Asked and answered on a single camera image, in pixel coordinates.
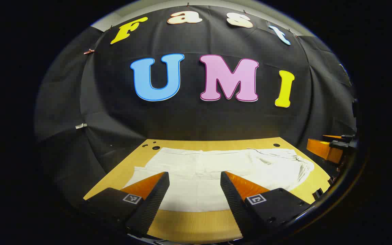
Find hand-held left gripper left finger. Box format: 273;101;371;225
82;172;170;237

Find white jeans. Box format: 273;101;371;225
125;147;315;212

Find black backdrop cloth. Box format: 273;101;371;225
34;5;358;208

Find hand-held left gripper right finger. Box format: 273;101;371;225
220;171;314;240

